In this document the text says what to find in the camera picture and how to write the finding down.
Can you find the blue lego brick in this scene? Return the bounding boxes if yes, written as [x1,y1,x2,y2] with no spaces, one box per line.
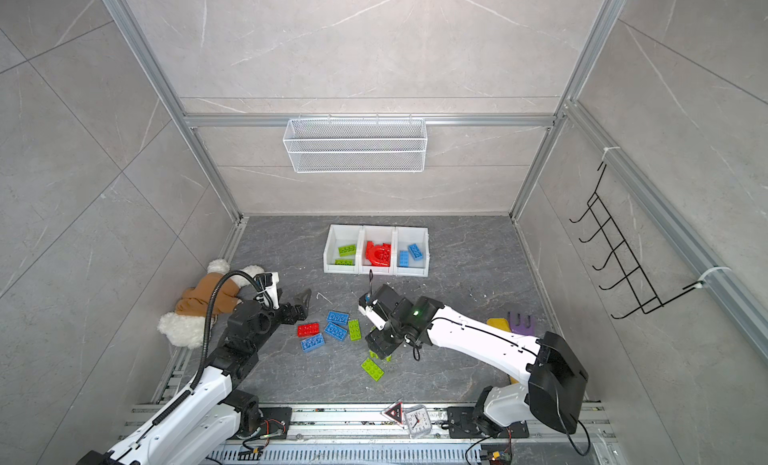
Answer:
[324,322,348,342]
[398,250,410,268]
[300,334,325,353]
[407,244,424,261]
[327,311,349,327]

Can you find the red arch lego piece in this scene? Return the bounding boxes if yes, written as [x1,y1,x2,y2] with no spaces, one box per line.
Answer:
[365,241,391,267]

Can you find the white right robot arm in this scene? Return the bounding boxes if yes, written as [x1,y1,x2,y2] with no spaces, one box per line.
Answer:
[358,284,589,436]

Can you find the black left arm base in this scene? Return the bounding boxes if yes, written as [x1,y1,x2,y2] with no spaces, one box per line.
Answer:
[233,391,293,440]

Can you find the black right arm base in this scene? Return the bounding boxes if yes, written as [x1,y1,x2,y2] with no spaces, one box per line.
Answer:
[441,406,530,439]

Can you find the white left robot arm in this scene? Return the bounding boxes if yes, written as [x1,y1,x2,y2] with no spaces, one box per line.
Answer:
[78,271,312,464]

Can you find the red lego brick left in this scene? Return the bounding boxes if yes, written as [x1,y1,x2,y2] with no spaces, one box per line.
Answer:
[297,323,321,338]

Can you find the green lego brick upright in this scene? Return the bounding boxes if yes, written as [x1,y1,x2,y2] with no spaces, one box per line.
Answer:
[348,319,362,342]

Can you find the green lego brick toothed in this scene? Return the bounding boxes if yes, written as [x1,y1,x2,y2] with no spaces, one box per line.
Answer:
[369,351,392,362]

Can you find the green lego brick bottom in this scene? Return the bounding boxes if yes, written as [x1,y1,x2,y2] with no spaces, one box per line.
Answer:
[361,358,384,382]

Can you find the white left sorting bin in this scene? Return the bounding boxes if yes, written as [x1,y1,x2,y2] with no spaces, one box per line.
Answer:
[323,224,363,275]

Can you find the white middle sorting bin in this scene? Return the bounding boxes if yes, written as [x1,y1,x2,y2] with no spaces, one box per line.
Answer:
[357,225,396,275]

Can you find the red warning triangle toy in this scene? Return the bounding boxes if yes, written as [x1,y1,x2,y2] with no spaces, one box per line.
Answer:
[381,401,405,427]

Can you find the small white alarm clock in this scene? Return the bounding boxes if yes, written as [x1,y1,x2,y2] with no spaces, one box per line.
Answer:
[404,405,432,439]

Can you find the white brown plush toy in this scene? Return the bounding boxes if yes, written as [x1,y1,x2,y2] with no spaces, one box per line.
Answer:
[157,259,249,350]

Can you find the white wire mesh basket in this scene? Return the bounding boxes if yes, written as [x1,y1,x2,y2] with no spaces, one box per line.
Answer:
[283,118,428,174]

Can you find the black wire hook rack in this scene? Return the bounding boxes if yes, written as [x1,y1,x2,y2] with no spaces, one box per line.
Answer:
[569,162,731,321]

